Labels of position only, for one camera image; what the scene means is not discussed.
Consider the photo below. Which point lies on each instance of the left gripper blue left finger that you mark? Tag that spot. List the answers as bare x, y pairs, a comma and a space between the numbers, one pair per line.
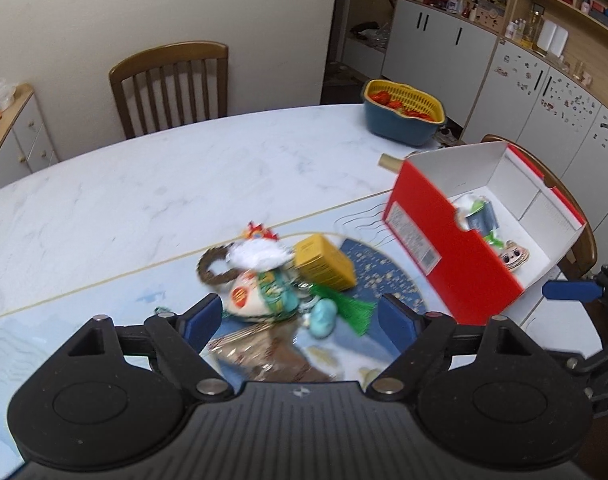
199, 324

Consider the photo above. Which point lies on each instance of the red white cardboard box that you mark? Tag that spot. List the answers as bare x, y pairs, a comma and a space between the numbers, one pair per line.
464, 271

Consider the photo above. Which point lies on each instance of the yellow blue strawberry basket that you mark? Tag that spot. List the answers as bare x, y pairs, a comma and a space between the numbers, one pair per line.
401, 113

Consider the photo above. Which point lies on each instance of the wooden roll on table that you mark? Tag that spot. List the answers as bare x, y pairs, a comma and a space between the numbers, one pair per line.
391, 163

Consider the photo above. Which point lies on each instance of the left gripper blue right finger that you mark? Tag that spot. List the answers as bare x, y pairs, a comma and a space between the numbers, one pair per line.
399, 323

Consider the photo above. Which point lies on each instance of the cartoon face keychain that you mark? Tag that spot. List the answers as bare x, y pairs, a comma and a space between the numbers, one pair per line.
513, 256

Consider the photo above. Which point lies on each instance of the silver foil snack bag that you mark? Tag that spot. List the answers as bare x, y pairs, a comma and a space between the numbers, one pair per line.
267, 352

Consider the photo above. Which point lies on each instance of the turquoise oval stone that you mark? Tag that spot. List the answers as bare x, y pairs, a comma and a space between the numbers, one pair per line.
322, 318

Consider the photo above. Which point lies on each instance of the white low side cabinet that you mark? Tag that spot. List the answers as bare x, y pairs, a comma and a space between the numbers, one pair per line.
25, 143

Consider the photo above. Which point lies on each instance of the white wall cabinet unit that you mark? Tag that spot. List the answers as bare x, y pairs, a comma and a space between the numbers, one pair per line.
532, 71

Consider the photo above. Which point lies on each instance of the wooden chair near cabinets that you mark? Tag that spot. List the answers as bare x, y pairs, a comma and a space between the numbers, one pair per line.
553, 217

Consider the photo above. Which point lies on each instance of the yellow small carton box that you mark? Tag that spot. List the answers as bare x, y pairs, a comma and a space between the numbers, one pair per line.
319, 261

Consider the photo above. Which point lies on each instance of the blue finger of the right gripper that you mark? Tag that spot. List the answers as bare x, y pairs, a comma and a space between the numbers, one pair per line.
581, 291

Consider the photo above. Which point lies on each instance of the wooden chair at wall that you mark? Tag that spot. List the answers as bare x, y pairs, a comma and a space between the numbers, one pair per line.
171, 86

